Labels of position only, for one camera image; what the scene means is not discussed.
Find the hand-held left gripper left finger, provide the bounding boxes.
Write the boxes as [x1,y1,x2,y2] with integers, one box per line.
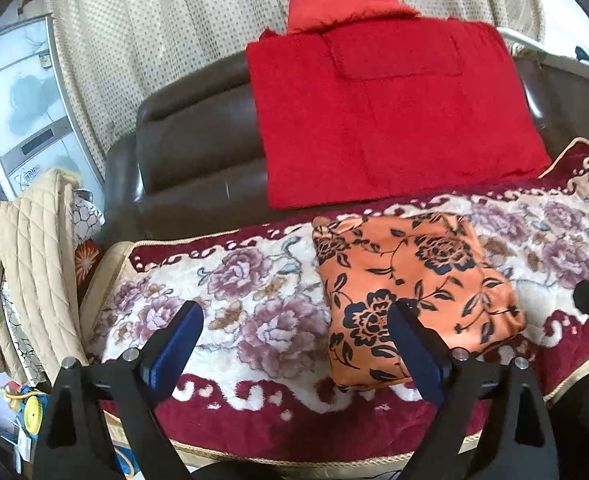
[33,301,205,480]

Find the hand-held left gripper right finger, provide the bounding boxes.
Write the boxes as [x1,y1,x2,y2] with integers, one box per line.
[387,300,561,480]

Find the orange floral cloth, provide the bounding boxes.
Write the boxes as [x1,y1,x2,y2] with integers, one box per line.
[311,212,527,393]

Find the red floral blanket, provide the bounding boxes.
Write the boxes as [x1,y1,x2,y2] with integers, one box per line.
[78,137,589,468]

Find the orange patterned cushion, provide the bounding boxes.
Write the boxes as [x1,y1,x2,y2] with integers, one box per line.
[73,241,101,283]

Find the person's dark pants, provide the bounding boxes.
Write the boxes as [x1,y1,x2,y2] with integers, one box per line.
[544,367,589,480]

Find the blue and yellow toy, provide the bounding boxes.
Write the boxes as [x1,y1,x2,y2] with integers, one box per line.
[2,382,52,443]

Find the beige quilted blanket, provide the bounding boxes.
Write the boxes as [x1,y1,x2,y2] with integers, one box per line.
[0,167,89,386]

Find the brown leather sofa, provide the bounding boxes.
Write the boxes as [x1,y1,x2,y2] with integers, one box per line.
[102,50,589,251]

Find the red towel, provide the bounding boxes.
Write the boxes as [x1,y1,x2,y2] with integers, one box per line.
[246,16,554,211]

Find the silver refrigerator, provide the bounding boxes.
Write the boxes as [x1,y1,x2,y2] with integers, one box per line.
[0,14,106,206]

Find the beige dotted curtain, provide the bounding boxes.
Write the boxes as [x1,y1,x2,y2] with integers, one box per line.
[42,0,547,163]

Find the red pillow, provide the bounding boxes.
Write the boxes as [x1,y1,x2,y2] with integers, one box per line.
[286,0,421,35]

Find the white metal rail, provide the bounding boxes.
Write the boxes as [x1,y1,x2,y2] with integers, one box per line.
[497,26,547,56]

